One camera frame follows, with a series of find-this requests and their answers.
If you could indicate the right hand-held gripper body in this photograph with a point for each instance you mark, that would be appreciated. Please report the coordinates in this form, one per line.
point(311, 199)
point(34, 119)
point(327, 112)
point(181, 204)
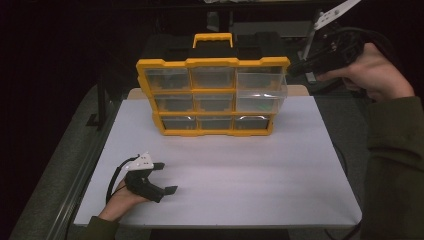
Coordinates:
point(336, 50)

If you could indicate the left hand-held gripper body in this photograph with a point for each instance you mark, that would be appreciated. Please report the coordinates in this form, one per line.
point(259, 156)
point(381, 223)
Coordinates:
point(141, 185)

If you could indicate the large clear drawer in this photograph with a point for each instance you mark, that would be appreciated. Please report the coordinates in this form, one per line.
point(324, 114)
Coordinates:
point(260, 90)

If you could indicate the yellow and black drawer organizer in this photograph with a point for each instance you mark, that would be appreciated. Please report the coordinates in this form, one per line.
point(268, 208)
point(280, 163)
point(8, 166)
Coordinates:
point(213, 62)

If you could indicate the person's left hand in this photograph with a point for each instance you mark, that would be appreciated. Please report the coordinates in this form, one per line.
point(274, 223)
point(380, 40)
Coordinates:
point(118, 201)

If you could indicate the person's right hand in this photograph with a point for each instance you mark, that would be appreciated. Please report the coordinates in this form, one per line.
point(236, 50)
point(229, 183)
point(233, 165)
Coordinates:
point(376, 76)

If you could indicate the white desk leg stand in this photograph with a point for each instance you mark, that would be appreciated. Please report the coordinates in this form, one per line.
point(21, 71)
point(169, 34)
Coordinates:
point(305, 50)

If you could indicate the set of small clear drawers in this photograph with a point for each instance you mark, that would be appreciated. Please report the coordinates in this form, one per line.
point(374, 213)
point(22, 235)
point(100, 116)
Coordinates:
point(176, 103)

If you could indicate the black metal stand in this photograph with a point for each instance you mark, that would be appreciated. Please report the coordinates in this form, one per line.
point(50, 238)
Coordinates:
point(100, 103)

